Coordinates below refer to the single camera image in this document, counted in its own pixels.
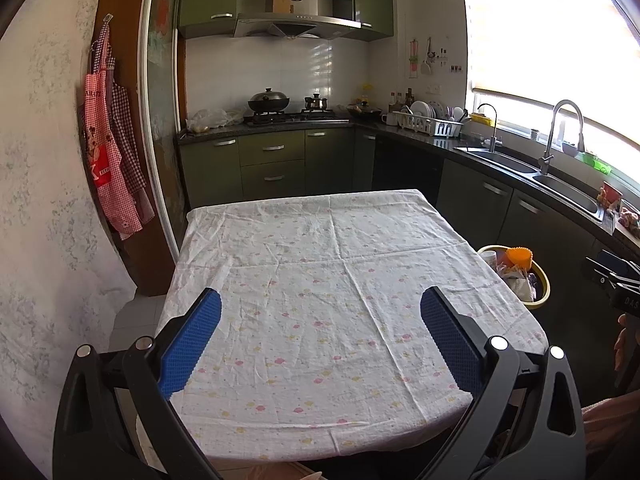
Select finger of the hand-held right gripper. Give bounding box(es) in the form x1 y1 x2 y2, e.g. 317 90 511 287
596 249 640 279
585 257 622 287

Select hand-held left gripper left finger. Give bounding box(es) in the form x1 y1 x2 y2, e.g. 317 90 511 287
52 287 223 480

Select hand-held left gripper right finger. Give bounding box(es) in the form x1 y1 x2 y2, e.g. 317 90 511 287
417 286 587 480

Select yellow rimmed trash bin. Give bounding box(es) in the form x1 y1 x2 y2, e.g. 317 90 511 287
476 245 551 312

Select orange packet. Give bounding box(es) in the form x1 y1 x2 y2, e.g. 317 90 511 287
506 246 534 271

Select person's right forearm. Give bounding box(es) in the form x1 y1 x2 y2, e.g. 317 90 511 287
581 394 640 462

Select person's right hand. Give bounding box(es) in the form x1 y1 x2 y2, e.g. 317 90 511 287
614 312 640 374

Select red plastic cup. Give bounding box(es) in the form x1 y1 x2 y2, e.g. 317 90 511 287
597 181 624 211

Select green plastic item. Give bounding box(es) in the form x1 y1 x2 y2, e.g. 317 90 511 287
582 152 614 176

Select tall steel faucet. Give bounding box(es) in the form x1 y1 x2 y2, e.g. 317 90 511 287
537 100 586 176

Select white floral tablecloth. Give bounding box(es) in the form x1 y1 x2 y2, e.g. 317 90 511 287
157 189 548 464

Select small steel faucet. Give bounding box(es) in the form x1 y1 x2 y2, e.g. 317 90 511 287
476 103 504 154

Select black kitchen countertop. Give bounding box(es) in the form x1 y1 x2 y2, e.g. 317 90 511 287
175 118 640 252

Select dark checked apron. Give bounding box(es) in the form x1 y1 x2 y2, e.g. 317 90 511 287
107 57 156 226

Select red checked apron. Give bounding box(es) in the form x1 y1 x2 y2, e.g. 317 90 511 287
82 22 144 241

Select green lower cabinets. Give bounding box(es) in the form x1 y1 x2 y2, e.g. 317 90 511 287
177 127 640 341

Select white dish rack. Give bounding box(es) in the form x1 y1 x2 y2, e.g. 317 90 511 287
392 111 465 139

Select clear plastic bag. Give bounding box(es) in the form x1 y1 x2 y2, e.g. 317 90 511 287
186 107 246 134

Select glass sliding door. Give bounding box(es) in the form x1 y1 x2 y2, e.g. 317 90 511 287
137 0 189 262

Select row of white plates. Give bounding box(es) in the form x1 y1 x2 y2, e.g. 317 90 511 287
410 100 447 119

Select kitchen window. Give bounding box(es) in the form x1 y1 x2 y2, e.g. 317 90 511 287
462 0 640 187

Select group of sauce bottles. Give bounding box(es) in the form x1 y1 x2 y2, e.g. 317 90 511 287
389 88 416 114

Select black pan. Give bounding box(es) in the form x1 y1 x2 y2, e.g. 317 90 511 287
346 101 384 121

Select black gas stove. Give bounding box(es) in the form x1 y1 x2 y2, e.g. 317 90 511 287
244 108 351 126

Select black wok with lid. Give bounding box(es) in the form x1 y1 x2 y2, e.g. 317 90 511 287
247 87 291 114

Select steel range hood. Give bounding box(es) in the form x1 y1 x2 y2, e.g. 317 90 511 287
232 0 362 41

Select wall hooks with utensils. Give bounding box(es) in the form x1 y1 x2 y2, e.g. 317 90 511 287
407 35 464 81

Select brown wooden door frame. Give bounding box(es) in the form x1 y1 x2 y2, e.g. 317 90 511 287
92 0 187 297

